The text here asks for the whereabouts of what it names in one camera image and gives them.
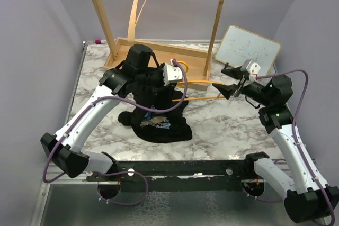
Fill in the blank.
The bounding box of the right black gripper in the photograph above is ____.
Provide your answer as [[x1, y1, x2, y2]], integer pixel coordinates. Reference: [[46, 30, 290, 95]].
[[213, 66, 272, 106]]

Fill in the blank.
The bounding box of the yellow plastic hanger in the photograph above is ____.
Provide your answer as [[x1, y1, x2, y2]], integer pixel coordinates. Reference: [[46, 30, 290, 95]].
[[172, 61, 228, 102]]

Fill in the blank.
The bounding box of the black printed t shirt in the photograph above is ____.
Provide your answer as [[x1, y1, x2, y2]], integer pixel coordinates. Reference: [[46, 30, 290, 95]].
[[118, 66, 193, 143]]

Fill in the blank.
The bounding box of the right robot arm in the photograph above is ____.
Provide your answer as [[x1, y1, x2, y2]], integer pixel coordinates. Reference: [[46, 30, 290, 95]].
[[214, 67, 338, 225]]

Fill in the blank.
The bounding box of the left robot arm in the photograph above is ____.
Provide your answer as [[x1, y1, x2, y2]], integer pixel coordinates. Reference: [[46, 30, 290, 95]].
[[40, 44, 173, 181]]

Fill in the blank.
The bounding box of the light wooden hanger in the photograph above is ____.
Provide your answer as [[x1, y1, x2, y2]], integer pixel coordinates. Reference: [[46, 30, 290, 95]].
[[127, 0, 147, 42]]

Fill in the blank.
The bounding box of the small whiteboard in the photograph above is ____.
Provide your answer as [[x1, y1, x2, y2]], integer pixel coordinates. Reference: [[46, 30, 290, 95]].
[[215, 25, 282, 76]]

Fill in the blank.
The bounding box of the wooden clothes rack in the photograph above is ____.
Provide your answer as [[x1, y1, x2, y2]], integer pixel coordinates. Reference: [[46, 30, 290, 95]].
[[92, 0, 224, 91]]

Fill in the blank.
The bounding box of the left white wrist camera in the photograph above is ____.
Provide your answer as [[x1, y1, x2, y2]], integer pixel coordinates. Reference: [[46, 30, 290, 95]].
[[163, 64, 183, 86]]

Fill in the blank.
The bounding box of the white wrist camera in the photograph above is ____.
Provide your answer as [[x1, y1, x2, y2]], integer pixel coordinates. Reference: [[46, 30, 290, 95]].
[[163, 64, 183, 86], [240, 59, 261, 82]]

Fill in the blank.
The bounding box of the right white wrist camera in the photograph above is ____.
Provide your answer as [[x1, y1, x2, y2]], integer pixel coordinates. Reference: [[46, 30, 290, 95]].
[[240, 59, 261, 82]]

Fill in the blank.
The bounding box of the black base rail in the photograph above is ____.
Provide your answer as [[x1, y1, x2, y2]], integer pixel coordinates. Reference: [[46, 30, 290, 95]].
[[86, 152, 268, 192]]

